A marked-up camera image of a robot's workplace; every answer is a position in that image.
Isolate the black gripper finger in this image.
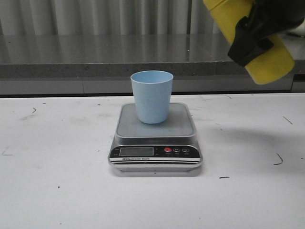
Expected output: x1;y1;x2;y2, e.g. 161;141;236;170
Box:
228;0;305;67

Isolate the light blue plastic cup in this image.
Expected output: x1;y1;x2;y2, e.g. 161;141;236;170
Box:
131;70;173;124

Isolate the grey stone counter ledge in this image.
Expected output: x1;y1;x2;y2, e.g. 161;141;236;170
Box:
0;33;305;97

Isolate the yellow squeeze bottle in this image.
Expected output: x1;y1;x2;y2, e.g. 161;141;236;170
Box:
204;0;295;84

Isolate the white corrugated curtain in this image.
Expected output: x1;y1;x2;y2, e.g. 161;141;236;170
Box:
0;0;219;36

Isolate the silver electronic kitchen scale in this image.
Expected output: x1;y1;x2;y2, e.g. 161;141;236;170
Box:
108;103;203;173

